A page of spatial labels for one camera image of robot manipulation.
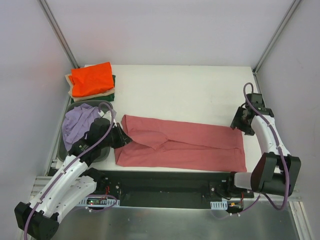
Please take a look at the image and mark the left white cable duct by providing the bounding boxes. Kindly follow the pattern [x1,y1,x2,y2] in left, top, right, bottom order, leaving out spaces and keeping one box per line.
[76,197,120,208]

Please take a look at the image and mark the grey plastic bin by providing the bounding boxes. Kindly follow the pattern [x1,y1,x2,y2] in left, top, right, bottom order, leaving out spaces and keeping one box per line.
[57,100,113,162]

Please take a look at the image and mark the orange folded t shirt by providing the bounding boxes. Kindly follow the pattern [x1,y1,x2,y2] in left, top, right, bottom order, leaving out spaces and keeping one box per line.
[70,62,115,97]

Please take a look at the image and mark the aluminium rail front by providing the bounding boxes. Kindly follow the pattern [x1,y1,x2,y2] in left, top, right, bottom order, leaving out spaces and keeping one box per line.
[30,175,52,199]

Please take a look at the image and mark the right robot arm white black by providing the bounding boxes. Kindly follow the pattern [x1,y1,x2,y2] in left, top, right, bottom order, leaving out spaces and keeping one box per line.
[215,93,301,199]

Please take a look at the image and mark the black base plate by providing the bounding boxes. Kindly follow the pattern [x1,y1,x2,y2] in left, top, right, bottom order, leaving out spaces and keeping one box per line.
[92,170,254,209]

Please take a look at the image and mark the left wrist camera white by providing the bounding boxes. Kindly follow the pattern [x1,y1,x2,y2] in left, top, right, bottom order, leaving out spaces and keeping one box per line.
[98,110,115,123]

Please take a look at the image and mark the left aluminium frame post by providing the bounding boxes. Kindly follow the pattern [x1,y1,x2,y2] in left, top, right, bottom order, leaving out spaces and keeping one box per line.
[37,0,80,69]

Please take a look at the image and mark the lilac crumpled t shirt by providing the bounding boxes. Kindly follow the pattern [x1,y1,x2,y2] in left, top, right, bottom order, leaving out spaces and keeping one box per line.
[62,103,101,152]

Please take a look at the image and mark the dark green folded t shirt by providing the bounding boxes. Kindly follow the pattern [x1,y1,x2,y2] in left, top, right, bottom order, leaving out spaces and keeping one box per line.
[65,74,115,102]

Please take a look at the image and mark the right white cable duct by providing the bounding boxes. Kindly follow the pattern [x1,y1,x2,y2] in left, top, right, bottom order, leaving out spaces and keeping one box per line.
[210,200,228,211]

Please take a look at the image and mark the beige folded t shirt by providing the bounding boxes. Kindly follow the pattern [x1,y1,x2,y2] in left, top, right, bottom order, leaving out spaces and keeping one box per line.
[64,73,116,103]

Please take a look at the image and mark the white cable duct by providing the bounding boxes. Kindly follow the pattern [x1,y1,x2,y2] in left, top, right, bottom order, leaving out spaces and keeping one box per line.
[210,200,228,211]
[76,197,120,208]

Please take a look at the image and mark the right aluminium frame post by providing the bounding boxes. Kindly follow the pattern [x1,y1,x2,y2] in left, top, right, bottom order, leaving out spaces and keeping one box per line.
[252,0,303,76]

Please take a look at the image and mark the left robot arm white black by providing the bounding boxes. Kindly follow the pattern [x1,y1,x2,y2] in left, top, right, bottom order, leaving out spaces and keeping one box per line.
[14,117,132,240]

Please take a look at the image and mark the pink t shirt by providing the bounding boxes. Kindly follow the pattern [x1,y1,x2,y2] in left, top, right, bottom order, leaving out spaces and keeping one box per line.
[114,115,247,172]

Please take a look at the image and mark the aluminium frame post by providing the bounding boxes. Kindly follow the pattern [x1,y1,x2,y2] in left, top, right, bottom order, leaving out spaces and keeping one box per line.
[252,0,303,76]
[37,0,80,69]

